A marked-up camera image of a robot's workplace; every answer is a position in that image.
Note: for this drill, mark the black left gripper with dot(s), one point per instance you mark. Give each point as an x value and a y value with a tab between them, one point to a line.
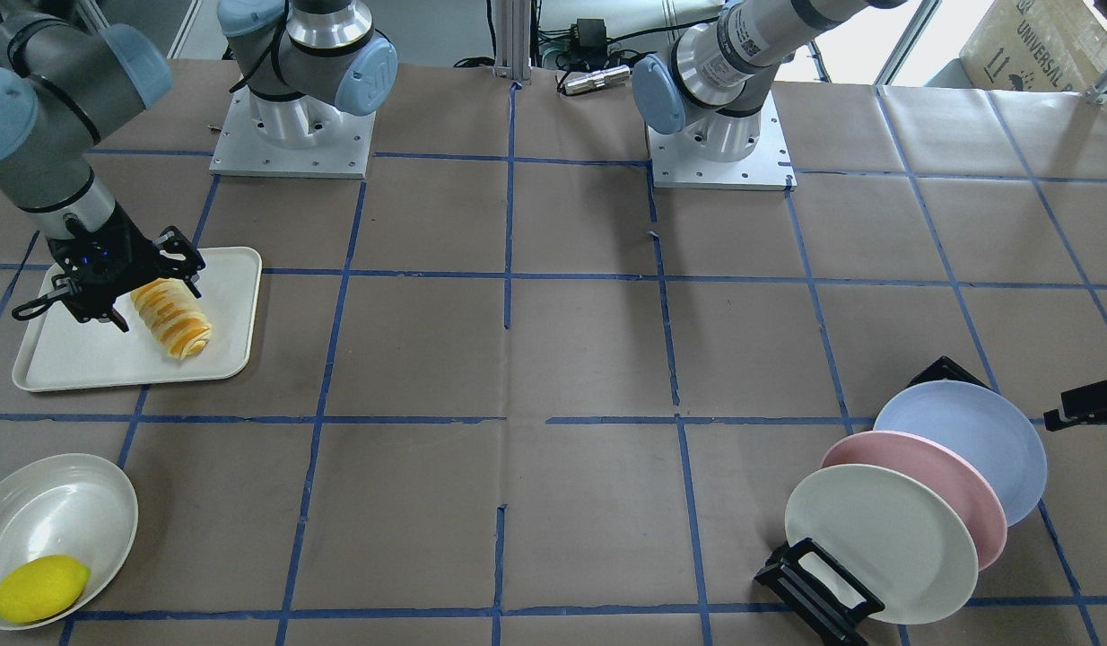
1094	398

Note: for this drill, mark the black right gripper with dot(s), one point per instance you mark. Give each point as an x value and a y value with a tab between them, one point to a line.
128	250

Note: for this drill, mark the striped bread roll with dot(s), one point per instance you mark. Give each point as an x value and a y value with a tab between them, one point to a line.
170	312

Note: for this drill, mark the blue plate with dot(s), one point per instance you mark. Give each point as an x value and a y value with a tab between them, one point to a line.
982	427

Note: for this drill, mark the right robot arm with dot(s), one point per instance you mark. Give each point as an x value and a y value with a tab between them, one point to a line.
64	90

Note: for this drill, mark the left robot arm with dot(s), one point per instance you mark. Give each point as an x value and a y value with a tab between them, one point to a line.
718	72

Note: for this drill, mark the pink plate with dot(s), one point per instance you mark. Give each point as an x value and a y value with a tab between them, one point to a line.
954	479

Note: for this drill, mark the cream white plate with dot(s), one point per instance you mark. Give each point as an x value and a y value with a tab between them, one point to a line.
894	534

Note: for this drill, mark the black plate rack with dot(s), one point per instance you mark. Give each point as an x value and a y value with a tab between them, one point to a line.
825	594

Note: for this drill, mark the white rectangular tray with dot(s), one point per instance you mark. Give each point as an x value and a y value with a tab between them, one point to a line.
58	353

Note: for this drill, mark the white shallow dish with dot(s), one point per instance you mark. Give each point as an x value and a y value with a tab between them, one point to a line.
78	505

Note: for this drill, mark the yellow lemon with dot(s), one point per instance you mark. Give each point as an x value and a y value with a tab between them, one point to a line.
42	588

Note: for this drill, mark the cardboard box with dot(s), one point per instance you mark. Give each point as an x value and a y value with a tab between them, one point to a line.
1037	46

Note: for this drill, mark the black power adapter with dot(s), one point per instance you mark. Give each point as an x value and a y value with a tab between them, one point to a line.
588	36

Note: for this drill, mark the silver metal connector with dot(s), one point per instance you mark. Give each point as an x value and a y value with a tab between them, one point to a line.
594	81

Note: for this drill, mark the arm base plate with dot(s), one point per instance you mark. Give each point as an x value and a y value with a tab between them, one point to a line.
298	139
720	152

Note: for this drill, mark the aluminium frame post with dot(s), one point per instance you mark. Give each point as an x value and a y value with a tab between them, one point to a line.
514	33

